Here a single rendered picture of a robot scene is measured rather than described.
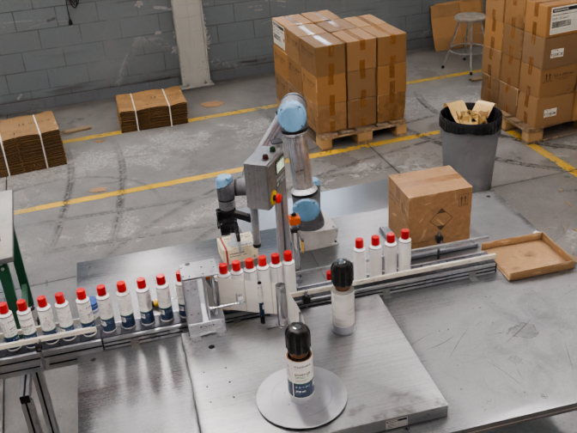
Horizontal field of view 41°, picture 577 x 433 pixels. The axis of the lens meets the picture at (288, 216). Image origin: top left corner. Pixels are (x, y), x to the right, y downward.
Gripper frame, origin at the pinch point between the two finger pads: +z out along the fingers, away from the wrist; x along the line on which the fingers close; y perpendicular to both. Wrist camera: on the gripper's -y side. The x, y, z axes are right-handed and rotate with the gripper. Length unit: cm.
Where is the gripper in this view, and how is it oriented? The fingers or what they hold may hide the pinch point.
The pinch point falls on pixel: (237, 245)
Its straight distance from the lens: 348.4
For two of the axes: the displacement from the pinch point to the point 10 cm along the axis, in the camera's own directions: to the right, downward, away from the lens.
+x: 3.1, 4.4, -8.4
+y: -9.5, 2.2, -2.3
